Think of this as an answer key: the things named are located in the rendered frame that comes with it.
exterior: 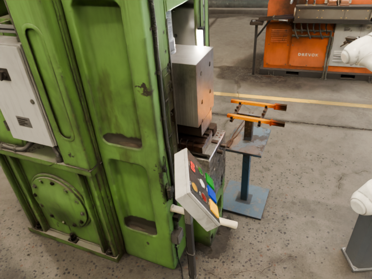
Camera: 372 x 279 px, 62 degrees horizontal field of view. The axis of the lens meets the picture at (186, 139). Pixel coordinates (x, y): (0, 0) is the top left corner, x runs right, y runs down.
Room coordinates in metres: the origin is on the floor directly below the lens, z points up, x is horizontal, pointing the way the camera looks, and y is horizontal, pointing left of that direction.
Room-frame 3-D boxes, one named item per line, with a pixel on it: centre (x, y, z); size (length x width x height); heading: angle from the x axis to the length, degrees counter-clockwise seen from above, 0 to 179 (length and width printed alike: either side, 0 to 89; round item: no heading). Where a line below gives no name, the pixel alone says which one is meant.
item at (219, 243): (1.70, -0.19, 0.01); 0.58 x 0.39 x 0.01; 155
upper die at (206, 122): (1.81, 0.05, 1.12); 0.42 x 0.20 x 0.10; 65
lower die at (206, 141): (1.81, 0.05, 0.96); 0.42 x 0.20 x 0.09; 65
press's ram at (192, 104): (1.85, 0.03, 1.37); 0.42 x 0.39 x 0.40; 65
